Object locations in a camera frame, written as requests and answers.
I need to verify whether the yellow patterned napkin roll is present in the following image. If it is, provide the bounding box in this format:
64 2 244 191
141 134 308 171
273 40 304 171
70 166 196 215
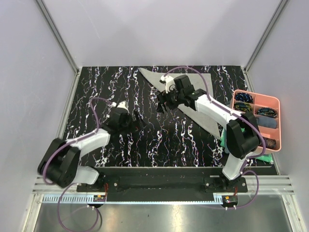
234 102 253 113

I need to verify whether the black marble pattern mat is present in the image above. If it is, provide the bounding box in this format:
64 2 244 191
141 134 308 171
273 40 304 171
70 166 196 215
56 65 275 168

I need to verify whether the grey cloth napkin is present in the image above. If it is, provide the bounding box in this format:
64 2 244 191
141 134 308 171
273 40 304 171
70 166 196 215
139 68 220 139

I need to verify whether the grey-blue folded napkin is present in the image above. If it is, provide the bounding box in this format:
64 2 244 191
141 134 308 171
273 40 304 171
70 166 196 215
256 116 277 129

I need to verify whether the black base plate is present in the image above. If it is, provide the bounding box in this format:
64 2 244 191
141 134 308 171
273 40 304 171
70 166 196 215
77 167 248 204

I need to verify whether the blue-orange patterned napkin roll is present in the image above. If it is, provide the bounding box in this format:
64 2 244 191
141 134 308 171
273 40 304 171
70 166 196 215
256 107 278 118

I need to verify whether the dark brown napkin roll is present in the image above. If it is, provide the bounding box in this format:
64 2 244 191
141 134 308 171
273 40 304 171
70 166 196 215
263 137 277 149

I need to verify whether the stack of coloured cloths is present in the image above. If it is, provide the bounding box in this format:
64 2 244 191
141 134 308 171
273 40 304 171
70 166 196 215
220 130 273 163

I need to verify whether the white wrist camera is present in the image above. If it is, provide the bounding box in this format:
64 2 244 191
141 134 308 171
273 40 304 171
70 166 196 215
112 101 128 111
159 75 176 93

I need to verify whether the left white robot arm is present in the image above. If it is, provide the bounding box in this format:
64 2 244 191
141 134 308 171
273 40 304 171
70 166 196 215
38 107 146 191

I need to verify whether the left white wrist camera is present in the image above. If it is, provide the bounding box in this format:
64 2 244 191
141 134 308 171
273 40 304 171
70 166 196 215
112 101 128 111

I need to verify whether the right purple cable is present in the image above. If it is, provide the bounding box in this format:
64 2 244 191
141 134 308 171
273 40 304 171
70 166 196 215
160 66 267 210

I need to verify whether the purple cable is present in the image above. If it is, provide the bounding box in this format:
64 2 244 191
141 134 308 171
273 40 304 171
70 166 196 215
160 66 267 210
42 97 116 230

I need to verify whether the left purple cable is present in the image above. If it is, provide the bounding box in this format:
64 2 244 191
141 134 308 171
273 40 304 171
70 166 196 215
42 97 116 230

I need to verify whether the pink divided tray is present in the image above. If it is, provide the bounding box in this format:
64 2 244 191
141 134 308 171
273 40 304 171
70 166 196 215
231 89 281 154

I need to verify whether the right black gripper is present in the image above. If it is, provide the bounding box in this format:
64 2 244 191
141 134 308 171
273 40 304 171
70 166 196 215
156 86 184 114

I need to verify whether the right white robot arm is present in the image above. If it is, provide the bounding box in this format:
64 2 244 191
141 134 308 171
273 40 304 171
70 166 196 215
157 74 266 192

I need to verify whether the blue patterned napkin roll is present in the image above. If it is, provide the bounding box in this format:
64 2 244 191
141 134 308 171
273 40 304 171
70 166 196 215
235 92 253 103

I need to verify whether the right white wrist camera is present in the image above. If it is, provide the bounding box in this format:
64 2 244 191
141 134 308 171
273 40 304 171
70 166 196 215
159 75 176 93

